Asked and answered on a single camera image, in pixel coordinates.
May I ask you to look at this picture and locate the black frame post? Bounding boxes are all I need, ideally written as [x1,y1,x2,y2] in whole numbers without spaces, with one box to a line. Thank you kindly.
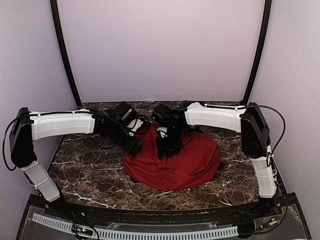
[50,0,82,108]
[241,0,272,105]

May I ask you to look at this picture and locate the white slotted cable duct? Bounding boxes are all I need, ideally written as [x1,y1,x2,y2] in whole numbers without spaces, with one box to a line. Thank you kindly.
[31,213,239,240]

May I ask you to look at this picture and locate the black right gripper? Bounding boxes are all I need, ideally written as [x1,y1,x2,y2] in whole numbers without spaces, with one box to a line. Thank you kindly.
[155,125,186,159]

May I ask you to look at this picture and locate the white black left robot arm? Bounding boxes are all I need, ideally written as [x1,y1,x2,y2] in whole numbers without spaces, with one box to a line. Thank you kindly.
[1,102,147,218]

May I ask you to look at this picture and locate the small circuit board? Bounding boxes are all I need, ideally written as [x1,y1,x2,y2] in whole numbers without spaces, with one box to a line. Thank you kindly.
[71,224,94,236]

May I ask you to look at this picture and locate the right black frame post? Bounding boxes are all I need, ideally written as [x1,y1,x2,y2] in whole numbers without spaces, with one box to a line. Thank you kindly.
[241,0,272,105]

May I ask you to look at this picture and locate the red student backpack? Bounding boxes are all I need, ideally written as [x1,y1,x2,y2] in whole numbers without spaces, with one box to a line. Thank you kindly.
[123,123,221,191]

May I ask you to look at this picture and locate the left black frame post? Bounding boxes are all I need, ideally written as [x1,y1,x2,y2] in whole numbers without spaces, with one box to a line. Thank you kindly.
[50,0,82,108]

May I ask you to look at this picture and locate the black front rail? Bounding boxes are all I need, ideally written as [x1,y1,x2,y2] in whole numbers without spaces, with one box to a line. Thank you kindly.
[24,193,298,226]

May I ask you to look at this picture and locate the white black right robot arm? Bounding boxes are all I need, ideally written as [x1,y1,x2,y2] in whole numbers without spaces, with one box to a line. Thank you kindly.
[151,100,277,217]

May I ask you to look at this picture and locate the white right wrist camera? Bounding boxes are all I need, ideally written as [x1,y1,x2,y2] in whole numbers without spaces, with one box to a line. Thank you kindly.
[156,126,168,138]

